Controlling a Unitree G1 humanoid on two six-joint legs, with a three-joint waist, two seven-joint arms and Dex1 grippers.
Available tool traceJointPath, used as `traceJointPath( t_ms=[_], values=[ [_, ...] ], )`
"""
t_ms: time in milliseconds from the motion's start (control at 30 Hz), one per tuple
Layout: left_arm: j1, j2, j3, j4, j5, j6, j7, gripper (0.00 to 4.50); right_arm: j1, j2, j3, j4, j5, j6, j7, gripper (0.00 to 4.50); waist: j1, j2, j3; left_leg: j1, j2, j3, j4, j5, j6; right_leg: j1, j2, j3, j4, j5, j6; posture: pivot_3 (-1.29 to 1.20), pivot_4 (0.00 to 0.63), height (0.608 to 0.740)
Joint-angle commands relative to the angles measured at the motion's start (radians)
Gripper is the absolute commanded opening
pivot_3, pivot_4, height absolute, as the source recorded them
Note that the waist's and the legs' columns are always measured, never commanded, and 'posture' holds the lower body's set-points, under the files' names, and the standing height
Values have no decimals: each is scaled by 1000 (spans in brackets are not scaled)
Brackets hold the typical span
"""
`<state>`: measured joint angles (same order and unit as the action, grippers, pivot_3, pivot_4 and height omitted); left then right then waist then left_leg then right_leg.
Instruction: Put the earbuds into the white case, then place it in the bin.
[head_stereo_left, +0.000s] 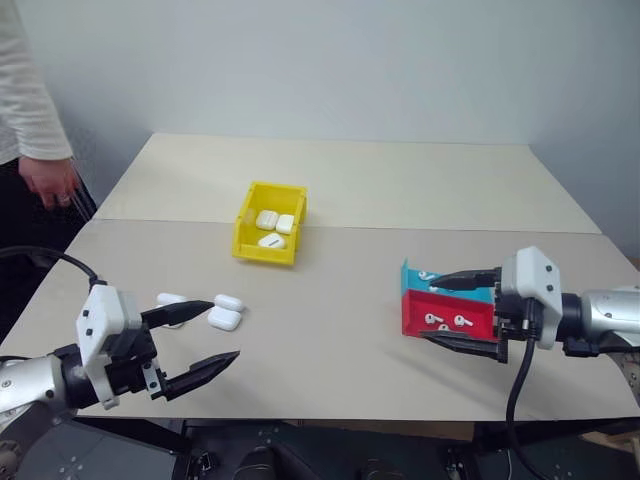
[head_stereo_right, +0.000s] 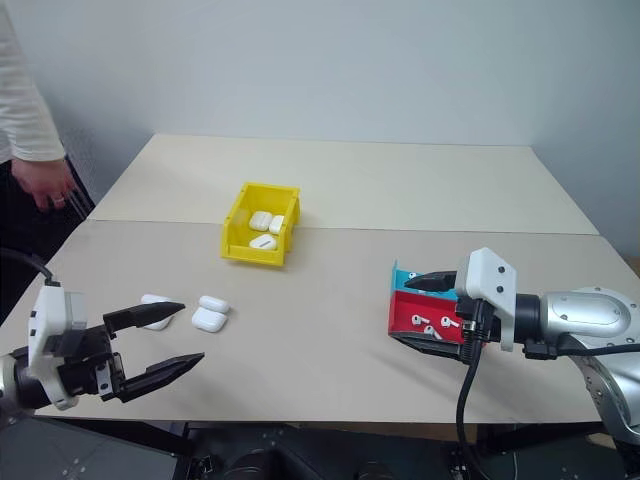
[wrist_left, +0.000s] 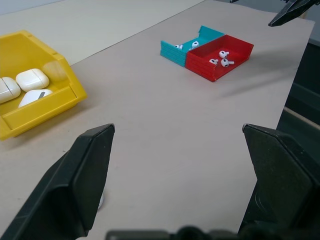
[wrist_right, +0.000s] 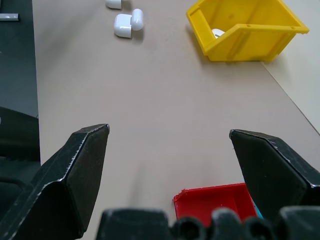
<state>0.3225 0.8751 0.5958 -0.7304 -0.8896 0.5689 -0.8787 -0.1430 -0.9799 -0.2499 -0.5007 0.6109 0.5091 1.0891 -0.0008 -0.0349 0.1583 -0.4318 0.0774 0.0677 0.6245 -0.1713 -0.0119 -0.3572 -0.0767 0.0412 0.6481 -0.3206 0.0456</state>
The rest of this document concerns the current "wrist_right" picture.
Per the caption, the blue object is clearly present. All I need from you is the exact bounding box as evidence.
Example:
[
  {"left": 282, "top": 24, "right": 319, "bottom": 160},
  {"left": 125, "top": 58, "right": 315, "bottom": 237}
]
[{"left": 253, "top": 202, "right": 264, "bottom": 220}]

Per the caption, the red plastic tray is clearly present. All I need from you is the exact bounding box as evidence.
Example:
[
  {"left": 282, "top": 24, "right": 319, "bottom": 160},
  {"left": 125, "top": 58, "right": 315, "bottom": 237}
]
[{"left": 172, "top": 182, "right": 258, "bottom": 228}]

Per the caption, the grey metal bar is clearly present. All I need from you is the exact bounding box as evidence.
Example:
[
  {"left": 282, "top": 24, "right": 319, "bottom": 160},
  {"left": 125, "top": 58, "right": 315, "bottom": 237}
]
[{"left": 0, "top": 13, "right": 20, "bottom": 22}]

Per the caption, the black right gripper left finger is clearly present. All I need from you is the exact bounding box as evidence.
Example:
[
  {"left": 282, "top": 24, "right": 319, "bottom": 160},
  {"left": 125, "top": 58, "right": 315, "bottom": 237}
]
[{"left": 0, "top": 123, "right": 111, "bottom": 240}]

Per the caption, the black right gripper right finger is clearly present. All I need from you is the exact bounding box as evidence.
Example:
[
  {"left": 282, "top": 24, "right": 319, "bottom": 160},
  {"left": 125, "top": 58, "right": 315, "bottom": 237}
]
[{"left": 229, "top": 129, "right": 320, "bottom": 222}]

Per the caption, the dark rounded robot body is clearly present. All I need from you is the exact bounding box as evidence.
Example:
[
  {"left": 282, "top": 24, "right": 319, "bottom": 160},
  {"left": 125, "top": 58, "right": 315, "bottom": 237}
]
[{"left": 0, "top": 106, "right": 41, "bottom": 216}]

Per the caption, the white object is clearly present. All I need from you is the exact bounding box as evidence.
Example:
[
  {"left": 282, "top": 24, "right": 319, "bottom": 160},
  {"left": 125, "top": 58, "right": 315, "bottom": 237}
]
[{"left": 211, "top": 28, "right": 226, "bottom": 39}]

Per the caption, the yellow plastic bin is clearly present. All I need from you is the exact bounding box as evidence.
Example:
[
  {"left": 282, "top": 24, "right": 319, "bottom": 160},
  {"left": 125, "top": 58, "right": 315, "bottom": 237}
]
[{"left": 185, "top": 0, "right": 310, "bottom": 63}]

